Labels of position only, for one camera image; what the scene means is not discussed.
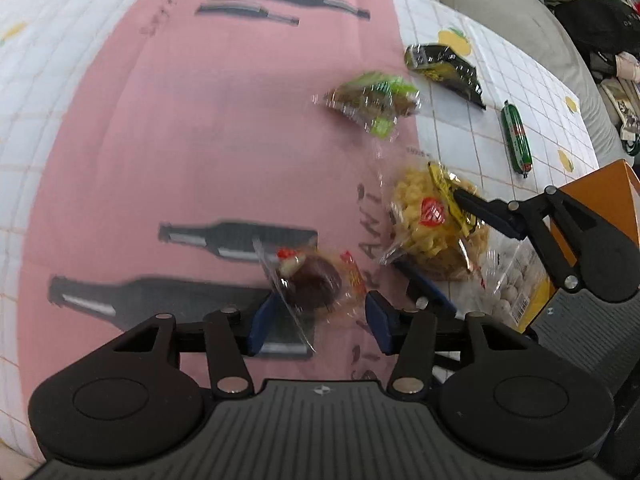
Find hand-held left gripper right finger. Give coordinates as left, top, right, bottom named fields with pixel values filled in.
left=365, top=291, right=533, bottom=397

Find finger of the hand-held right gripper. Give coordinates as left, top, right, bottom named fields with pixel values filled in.
left=452, top=186, right=601, bottom=293
left=392, top=257, right=457, bottom=321

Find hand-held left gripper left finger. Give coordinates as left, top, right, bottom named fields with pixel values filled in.
left=112, top=292, right=282, bottom=397

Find yellow noodle snack packet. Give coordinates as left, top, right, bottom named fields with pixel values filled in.
left=377, top=160, right=493, bottom=283

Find brown cookie snack packet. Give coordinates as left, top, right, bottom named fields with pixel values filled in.
left=252, top=237, right=368, bottom=356

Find clear white ball snack packet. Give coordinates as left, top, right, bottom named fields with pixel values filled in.
left=470, top=240, right=556, bottom=333

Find green sausage stick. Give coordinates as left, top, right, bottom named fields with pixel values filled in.
left=501, top=101, right=533, bottom=178

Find orange cardboard box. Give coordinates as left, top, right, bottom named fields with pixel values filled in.
left=520, top=159, right=640, bottom=333

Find black yellow snack packet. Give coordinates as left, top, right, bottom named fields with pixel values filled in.
left=404, top=42, right=487, bottom=111

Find green brown snack packet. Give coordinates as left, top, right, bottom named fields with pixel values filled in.
left=312, top=71, right=423, bottom=138

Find printed tote bag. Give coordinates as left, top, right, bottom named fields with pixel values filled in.
left=600, top=77, right=640, bottom=156

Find pink white cloth bundle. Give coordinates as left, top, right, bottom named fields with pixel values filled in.
left=612, top=52, right=640, bottom=81

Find beige sofa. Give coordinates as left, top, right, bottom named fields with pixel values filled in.
left=340, top=0, right=626, bottom=166

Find black backpack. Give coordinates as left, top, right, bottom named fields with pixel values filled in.
left=555, top=0, right=640, bottom=73

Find pink white printed tablecloth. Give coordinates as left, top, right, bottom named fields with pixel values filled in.
left=0, top=0, right=601, bottom=461

